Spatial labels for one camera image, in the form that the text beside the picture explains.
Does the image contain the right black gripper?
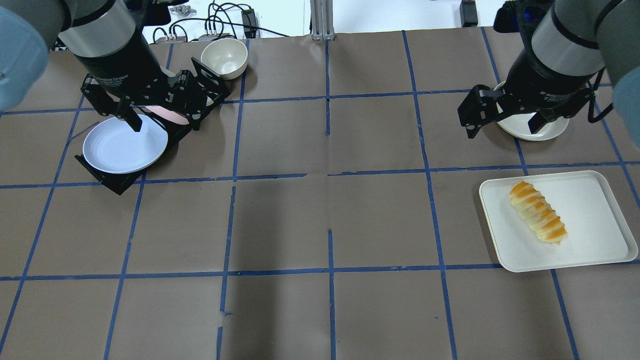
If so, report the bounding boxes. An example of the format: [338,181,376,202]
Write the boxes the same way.
[457,50,595,139]

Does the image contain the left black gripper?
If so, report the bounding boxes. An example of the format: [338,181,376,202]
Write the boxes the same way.
[80,47,231,133]

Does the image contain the blue plate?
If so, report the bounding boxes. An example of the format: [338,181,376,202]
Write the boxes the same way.
[82,114,169,174]

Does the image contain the bread roll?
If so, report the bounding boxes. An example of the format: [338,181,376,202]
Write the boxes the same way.
[509,181,568,244]

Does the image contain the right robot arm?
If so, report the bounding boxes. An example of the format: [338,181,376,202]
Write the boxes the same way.
[457,0,640,148]

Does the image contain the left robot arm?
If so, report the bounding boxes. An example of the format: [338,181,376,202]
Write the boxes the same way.
[0,0,230,132]

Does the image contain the pink plate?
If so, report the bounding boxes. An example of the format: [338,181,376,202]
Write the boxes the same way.
[141,105,190,126]

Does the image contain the white oval dish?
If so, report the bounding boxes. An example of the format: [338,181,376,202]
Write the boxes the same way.
[492,81,570,142]

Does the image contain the black dish rack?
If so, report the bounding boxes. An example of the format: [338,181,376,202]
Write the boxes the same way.
[75,60,230,195]

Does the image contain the white bowl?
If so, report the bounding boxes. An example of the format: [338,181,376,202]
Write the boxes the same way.
[199,38,249,81]

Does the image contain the black power adapter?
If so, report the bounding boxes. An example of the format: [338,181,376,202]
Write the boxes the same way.
[241,9,258,30]

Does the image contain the white rectangular tray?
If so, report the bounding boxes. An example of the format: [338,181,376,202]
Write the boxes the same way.
[478,170,639,272]

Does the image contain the black cables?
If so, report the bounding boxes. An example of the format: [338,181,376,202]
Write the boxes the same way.
[152,1,291,43]

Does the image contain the aluminium frame post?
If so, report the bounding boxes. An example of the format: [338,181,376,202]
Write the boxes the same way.
[310,0,335,41]

